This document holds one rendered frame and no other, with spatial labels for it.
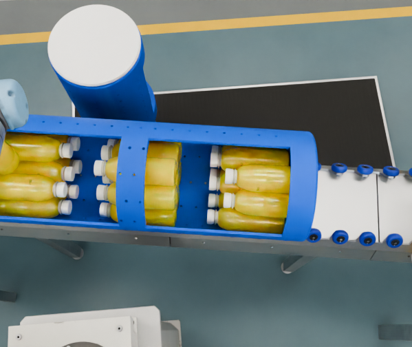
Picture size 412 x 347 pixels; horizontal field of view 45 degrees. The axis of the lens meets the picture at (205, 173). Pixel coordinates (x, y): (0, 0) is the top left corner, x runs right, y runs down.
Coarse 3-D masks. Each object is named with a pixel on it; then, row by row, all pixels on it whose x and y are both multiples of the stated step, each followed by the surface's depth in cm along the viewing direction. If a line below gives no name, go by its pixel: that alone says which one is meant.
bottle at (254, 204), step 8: (240, 192) 125; (248, 192) 124; (256, 192) 124; (264, 192) 124; (232, 200) 124; (240, 200) 124; (248, 200) 123; (256, 200) 123; (264, 200) 123; (272, 200) 123; (280, 200) 123; (288, 200) 123; (240, 208) 124; (248, 208) 123; (256, 208) 123; (264, 208) 123; (272, 208) 123; (280, 208) 123; (264, 216) 125; (272, 216) 125; (280, 216) 125
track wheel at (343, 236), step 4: (336, 232) 137; (340, 232) 136; (344, 232) 136; (332, 236) 138; (336, 236) 137; (340, 236) 137; (344, 236) 137; (348, 236) 137; (336, 240) 138; (340, 240) 137; (344, 240) 138
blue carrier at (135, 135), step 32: (32, 128) 120; (64, 128) 120; (96, 128) 121; (128, 128) 121; (160, 128) 122; (192, 128) 123; (224, 128) 124; (256, 128) 127; (128, 160) 116; (192, 160) 142; (128, 192) 116; (192, 192) 142; (64, 224) 126; (96, 224) 124; (128, 224) 122; (192, 224) 135; (288, 224) 118
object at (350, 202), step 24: (336, 192) 146; (360, 192) 146; (384, 192) 146; (408, 192) 146; (336, 216) 143; (360, 216) 143; (384, 216) 143; (408, 216) 143; (96, 240) 149; (120, 240) 148; (144, 240) 147; (168, 240) 146; (192, 240) 146; (216, 240) 145; (408, 240) 141
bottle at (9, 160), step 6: (6, 144) 116; (6, 150) 115; (12, 150) 120; (0, 156) 114; (6, 156) 116; (12, 156) 119; (18, 156) 123; (0, 162) 116; (6, 162) 118; (12, 162) 120; (18, 162) 123; (0, 168) 118; (6, 168) 120; (12, 168) 122; (6, 174) 123
